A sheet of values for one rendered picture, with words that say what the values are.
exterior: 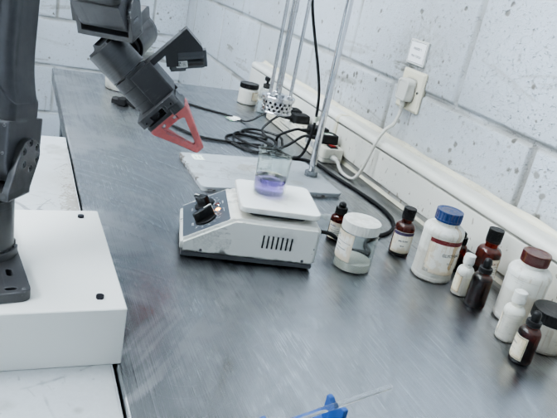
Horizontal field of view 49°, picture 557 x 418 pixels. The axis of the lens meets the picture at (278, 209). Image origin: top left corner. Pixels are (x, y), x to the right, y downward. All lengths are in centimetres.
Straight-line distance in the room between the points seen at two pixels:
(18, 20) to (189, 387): 40
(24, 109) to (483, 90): 82
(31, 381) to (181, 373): 14
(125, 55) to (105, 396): 48
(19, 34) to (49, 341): 30
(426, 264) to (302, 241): 21
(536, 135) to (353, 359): 53
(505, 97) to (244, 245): 54
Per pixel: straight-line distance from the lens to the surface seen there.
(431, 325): 87
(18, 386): 64
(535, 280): 92
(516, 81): 114
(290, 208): 89
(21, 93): 67
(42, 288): 66
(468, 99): 122
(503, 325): 89
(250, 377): 67
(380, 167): 136
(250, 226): 87
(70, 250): 75
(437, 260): 98
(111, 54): 90
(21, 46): 67
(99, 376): 65
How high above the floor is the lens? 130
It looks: 21 degrees down
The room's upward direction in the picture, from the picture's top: 12 degrees clockwise
